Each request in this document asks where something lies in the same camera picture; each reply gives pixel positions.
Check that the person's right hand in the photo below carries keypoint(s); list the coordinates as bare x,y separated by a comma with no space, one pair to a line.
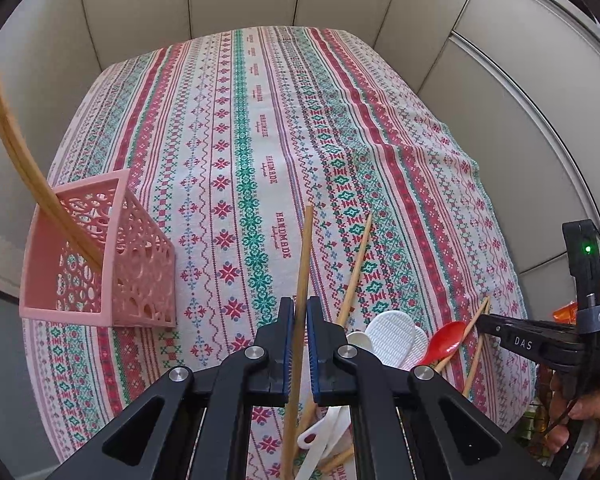
597,405

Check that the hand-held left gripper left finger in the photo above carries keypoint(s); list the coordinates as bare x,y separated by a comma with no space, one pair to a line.
288,350

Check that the pink perforated plastic basket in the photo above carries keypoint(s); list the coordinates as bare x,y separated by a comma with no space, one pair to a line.
145,270

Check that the red plastic spoon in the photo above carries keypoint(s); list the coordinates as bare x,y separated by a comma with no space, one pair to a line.
445,342

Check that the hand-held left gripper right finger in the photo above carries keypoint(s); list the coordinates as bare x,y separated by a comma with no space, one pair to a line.
311,360

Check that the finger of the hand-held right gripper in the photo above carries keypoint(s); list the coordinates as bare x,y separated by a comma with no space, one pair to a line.
522,344

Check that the patterned striped tablecloth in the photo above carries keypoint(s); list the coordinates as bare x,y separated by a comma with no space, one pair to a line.
260,135

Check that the white plastic spoon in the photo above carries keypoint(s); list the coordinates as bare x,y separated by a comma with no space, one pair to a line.
336,420
360,340

